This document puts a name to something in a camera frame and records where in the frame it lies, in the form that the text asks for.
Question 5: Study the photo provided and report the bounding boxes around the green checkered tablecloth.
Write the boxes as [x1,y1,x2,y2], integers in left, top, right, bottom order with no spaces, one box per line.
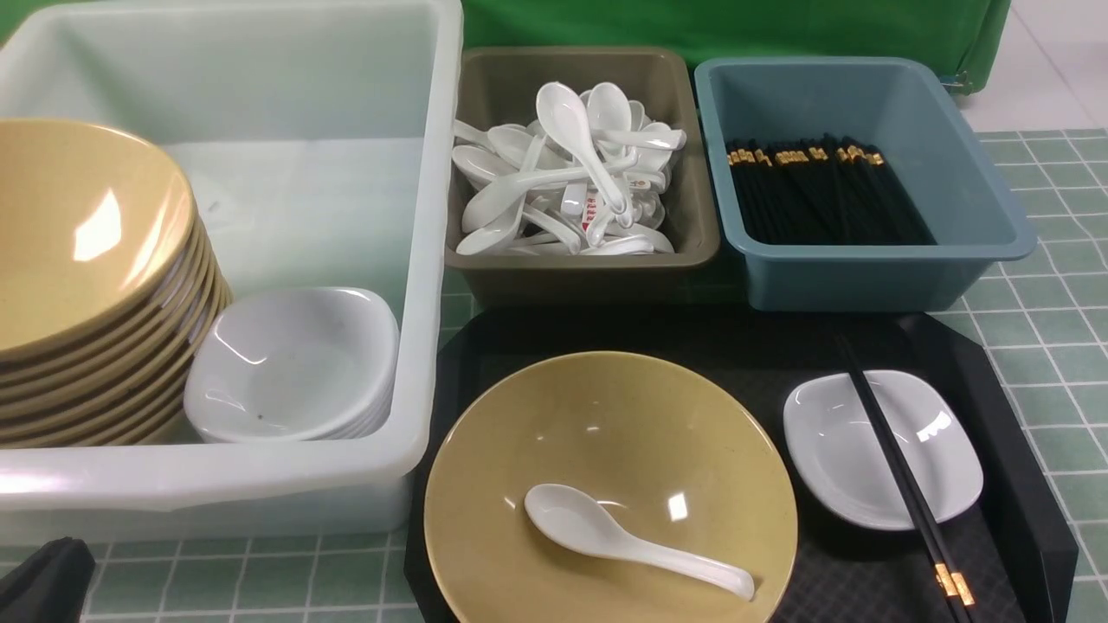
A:
[0,127,1108,623]

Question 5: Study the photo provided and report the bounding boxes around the black chopstick with gold band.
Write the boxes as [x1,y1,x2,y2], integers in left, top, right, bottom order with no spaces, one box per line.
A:
[835,336,970,623]

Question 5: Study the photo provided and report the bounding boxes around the olive brown spoon bin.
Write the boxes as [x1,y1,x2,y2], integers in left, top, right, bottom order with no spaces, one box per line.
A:
[447,47,720,308]

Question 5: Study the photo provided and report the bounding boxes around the bundle of black chopsticks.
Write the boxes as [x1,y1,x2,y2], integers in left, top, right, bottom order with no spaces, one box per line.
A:
[725,134,937,246]

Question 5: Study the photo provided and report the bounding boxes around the large translucent white plastic bin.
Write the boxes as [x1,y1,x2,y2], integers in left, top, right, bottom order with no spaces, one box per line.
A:
[3,1,463,548]

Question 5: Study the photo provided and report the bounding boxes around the stack of yellow bowls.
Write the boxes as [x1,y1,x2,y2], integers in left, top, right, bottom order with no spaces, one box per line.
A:
[1,118,233,450]

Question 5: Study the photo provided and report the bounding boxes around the black plastic serving tray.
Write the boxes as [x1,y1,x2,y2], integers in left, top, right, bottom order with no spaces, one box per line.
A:
[403,304,1078,622]

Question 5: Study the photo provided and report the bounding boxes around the blue-grey chopstick bin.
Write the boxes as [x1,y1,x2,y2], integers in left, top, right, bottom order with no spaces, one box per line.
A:
[695,57,1037,312]

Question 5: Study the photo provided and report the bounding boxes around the yellow noodle bowl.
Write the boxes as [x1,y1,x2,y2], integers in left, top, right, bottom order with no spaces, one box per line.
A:
[423,351,798,622]

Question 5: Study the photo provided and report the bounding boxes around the white ceramic soup spoon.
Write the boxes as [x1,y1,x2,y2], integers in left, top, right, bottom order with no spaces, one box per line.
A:
[524,484,756,601]

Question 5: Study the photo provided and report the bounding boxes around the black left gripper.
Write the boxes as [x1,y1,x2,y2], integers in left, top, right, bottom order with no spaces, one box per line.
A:
[1,537,95,622]

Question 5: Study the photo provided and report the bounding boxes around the stack of white square dishes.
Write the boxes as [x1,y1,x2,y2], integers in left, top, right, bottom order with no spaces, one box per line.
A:
[184,287,400,443]

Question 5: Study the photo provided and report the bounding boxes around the white square sauce dish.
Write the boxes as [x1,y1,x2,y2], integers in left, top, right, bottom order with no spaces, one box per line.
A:
[783,369,984,531]

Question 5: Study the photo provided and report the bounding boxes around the pile of white soup spoons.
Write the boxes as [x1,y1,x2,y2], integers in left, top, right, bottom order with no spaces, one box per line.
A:
[451,81,687,256]

